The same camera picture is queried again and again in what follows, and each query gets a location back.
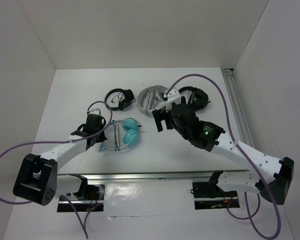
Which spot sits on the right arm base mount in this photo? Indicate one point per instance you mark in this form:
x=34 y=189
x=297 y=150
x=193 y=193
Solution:
x=210 y=197

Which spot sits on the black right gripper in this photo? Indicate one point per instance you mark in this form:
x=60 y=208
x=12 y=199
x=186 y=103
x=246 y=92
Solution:
x=159 y=115

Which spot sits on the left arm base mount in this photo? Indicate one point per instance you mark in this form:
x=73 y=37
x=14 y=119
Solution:
x=92 y=198

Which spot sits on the aluminium table rail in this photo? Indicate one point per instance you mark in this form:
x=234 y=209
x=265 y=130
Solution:
x=148 y=176

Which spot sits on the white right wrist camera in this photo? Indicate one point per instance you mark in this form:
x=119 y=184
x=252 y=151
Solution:
x=172 y=96

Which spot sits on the small black headphones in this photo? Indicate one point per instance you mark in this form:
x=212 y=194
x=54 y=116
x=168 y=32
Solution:
x=125 y=98

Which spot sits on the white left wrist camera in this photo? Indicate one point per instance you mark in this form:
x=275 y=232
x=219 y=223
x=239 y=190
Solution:
x=94 y=111

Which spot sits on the white grey gaming headset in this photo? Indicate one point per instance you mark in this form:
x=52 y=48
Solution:
x=149 y=98

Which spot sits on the teal cat-ear headphones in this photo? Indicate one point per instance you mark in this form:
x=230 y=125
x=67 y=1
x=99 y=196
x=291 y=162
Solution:
x=126 y=135

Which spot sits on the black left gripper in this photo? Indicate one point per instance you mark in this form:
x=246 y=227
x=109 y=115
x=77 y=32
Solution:
x=101 y=138

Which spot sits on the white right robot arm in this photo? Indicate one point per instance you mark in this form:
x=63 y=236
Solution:
x=268 y=176

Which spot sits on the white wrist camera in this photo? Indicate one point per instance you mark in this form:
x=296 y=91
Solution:
x=94 y=111
x=172 y=96

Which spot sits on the aluminium corner frame post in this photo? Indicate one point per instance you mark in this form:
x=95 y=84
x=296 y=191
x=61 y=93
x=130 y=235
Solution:
x=237 y=107

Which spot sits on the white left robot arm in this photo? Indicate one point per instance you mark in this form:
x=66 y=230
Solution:
x=38 y=180

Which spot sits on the large black headset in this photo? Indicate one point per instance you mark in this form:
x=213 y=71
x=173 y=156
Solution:
x=197 y=98

